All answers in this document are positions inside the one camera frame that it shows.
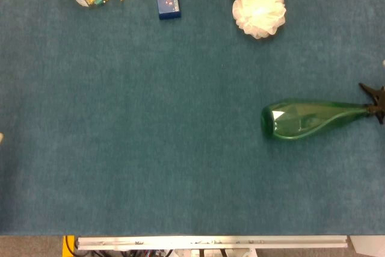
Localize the green spray bottle black trigger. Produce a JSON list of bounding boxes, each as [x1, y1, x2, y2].
[[260, 82, 385, 141]]

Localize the white mesh bath pouf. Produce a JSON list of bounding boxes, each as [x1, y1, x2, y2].
[[232, 0, 287, 40]]

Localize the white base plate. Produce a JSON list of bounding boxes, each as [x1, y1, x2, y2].
[[350, 235, 385, 255]]

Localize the aluminium profile rail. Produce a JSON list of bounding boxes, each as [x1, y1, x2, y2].
[[75, 235, 351, 251]]

